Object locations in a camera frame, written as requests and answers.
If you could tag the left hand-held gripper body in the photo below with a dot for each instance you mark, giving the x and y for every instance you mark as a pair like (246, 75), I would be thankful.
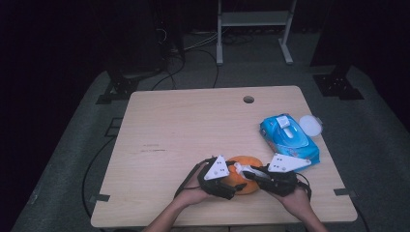
(216, 170)

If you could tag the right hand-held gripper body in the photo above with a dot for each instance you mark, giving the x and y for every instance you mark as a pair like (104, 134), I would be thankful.
(283, 164)

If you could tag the orange plush toy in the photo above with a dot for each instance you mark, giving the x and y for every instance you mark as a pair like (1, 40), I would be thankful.
(246, 187)

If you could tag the white wet wipe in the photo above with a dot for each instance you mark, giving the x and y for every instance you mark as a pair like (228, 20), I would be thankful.
(249, 169)

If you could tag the blue wet wipes packet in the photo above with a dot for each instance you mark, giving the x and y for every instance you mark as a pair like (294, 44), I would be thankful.
(290, 141)

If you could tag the person's left hand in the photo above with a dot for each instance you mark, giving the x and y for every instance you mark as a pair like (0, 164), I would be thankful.
(191, 195)

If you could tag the person's right hand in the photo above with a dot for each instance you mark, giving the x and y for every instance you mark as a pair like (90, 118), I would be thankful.
(298, 201)

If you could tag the white round disc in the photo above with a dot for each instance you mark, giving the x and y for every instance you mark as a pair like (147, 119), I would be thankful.
(310, 126)

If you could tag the grey tape strip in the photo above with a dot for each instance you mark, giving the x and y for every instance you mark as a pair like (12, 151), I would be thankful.
(100, 197)
(345, 192)

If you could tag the black stand with base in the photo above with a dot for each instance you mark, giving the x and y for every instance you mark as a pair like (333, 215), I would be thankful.
(336, 87)
(121, 87)

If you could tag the black tape outline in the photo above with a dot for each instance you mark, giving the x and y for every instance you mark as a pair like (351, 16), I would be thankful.
(108, 129)

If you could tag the white metal desk frame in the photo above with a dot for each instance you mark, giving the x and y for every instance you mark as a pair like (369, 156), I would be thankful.
(219, 38)

